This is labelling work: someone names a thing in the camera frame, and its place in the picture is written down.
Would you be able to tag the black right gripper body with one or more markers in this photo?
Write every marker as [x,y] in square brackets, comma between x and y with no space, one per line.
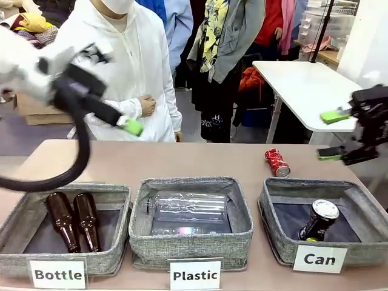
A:
[369,121]

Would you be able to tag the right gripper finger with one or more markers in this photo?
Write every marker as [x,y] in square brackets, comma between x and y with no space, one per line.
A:
[333,116]
[330,153]

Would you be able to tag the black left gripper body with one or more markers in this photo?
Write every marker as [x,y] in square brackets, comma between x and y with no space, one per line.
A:
[91,100]

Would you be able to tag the black soda can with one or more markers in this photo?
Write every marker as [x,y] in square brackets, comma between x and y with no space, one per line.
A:
[321,218]

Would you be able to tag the large clear plastic bottle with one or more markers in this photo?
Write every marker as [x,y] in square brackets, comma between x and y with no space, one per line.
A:
[188,207]

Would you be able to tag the brown glass bottle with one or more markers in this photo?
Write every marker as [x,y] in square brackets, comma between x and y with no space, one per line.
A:
[88,218]
[62,218]

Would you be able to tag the small clear plastic bottle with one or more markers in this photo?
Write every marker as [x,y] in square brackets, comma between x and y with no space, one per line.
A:
[185,231]

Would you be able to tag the person's right forearm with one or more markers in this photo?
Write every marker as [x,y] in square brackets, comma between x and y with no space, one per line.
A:
[127,107]

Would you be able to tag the crushed red soda can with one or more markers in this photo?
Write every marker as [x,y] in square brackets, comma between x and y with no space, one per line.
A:
[277,162]

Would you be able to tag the grey fabric can basket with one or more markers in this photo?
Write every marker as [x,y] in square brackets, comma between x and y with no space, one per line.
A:
[285,242]

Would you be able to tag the white Can label sign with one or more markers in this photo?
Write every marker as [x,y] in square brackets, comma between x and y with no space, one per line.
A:
[319,259]

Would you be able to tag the grey fabric plastic basket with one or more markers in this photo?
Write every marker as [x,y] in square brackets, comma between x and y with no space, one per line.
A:
[191,248]

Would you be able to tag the grey fabric bottle basket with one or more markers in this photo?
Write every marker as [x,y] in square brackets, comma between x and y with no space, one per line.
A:
[18,257]

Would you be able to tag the person's right hand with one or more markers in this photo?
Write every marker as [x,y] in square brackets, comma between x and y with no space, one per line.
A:
[147,106]

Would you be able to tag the person's left hand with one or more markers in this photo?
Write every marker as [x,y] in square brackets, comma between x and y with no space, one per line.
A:
[178,137]

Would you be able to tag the white side table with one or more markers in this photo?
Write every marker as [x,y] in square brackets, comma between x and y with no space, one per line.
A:
[303,91]

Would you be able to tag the cardboard box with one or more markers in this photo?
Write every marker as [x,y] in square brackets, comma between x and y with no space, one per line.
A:
[33,113]

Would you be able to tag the person in white hoodie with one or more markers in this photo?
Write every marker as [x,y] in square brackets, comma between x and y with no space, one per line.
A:
[142,60]

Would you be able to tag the pink cloth on desk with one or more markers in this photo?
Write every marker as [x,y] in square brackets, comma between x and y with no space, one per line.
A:
[321,45]

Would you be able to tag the blue storage box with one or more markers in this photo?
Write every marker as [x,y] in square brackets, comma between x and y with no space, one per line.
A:
[254,118]

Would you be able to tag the black stand pole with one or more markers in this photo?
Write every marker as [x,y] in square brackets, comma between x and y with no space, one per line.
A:
[321,33]

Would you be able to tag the orange cloth bundle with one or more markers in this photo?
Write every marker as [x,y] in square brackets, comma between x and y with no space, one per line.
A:
[250,78]

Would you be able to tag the clear plastic drawer unit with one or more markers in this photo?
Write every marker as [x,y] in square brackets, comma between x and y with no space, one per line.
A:
[333,24]

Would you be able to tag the pile of colourful clothes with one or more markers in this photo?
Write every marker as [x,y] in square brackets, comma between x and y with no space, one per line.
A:
[33,27]

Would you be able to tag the white face mask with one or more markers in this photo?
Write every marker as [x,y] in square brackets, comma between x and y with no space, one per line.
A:
[116,6]

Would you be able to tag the pink hanging garment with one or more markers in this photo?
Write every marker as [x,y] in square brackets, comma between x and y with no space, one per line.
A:
[288,24]

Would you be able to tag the person in blue shirt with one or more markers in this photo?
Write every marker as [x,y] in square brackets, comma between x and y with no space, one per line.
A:
[179,24]

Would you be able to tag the person in red top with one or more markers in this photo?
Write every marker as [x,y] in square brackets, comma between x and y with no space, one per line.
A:
[271,21]

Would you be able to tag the person in grey cardigan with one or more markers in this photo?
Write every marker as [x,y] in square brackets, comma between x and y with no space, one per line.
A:
[236,36]

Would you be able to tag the white Plastic label sign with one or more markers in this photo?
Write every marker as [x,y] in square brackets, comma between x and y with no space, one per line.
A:
[195,275]

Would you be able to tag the white Bottle label sign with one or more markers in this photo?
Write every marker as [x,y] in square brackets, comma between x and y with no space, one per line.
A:
[57,274]

